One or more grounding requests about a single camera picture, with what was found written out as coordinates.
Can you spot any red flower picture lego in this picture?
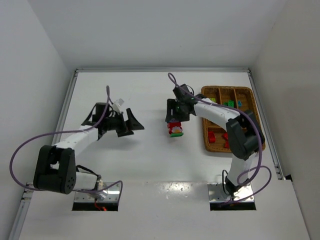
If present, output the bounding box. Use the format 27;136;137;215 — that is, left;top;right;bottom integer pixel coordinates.
168;126;183;135

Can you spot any green lego base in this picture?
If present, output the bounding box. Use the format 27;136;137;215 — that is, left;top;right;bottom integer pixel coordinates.
170;132;184;138

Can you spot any red long lego brick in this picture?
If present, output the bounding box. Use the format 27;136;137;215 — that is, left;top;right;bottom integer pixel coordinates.
207;131;216;144

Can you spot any green long lego brick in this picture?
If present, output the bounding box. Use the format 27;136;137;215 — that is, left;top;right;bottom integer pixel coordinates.
223;100;235;108

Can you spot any red curved lego brick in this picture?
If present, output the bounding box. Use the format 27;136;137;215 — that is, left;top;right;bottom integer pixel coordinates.
224;141;230;149

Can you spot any small red lego brick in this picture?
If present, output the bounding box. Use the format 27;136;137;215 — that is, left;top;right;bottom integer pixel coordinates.
222;132;228;141

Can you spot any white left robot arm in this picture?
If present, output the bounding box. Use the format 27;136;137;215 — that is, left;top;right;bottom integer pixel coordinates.
33;102;144;195

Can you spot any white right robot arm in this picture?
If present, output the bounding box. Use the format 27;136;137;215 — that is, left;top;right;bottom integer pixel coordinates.
165;84;265;196

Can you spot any wicker divided basket tray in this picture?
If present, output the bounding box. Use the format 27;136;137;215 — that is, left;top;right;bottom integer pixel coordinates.
200;85;266;153

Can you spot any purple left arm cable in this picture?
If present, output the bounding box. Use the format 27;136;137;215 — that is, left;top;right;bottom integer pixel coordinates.
9;85;123;198

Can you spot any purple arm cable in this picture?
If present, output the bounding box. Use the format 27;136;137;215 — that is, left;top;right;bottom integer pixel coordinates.
9;85;123;198
167;72;273;206

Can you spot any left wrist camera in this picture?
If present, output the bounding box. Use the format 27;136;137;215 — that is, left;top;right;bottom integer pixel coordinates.
111;98;125;113

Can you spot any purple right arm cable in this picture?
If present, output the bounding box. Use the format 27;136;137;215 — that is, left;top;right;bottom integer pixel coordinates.
167;72;273;206

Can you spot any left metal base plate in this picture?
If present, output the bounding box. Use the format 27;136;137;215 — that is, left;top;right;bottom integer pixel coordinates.
73;182;122;204

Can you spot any metal base plate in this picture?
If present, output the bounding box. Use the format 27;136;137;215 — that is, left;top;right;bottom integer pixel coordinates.
207;182;255;203
73;182;122;204

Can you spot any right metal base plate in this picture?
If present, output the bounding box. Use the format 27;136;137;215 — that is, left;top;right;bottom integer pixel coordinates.
207;182;255;203

